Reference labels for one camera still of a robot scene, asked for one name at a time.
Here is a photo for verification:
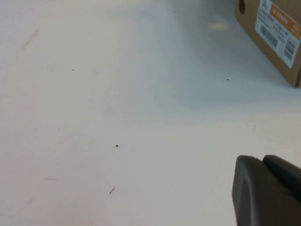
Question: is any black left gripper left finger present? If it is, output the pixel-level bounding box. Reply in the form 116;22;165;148
231;154;301;226

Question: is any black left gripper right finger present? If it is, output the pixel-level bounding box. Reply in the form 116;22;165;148
262;154;301;197

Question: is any brown cardboard shoe box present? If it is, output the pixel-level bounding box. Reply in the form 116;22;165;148
235;0;301;88

